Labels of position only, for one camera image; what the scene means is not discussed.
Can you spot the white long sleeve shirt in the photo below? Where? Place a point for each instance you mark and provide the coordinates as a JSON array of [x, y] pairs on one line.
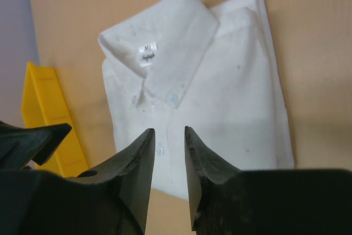
[[179, 64]]

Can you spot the yellow plastic tray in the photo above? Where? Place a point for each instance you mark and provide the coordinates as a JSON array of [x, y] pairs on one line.
[[43, 104]]

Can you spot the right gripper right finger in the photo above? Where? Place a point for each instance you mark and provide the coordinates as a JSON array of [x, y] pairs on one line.
[[226, 200]]

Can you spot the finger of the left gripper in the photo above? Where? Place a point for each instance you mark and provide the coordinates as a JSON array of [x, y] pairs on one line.
[[19, 146]]

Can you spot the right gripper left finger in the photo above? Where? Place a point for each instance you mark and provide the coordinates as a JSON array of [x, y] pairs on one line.
[[110, 198]]

